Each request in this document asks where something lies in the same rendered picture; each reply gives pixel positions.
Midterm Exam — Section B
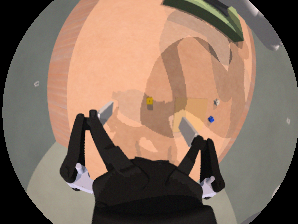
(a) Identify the tan square mat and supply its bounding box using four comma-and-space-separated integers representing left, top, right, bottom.
172, 97, 208, 132

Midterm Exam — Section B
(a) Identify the yellow die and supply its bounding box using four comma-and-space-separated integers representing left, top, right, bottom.
147, 97, 153, 104

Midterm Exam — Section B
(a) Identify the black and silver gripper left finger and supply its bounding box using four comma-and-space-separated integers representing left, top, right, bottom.
59, 101, 148, 194

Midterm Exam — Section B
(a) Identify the blue die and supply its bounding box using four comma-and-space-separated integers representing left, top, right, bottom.
208, 116, 214, 123

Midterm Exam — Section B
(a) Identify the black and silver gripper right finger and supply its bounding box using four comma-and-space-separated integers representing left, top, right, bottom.
165, 116, 225, 200

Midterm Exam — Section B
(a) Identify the grey die with black pips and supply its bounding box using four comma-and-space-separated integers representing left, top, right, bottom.
214, 99, 220, 105

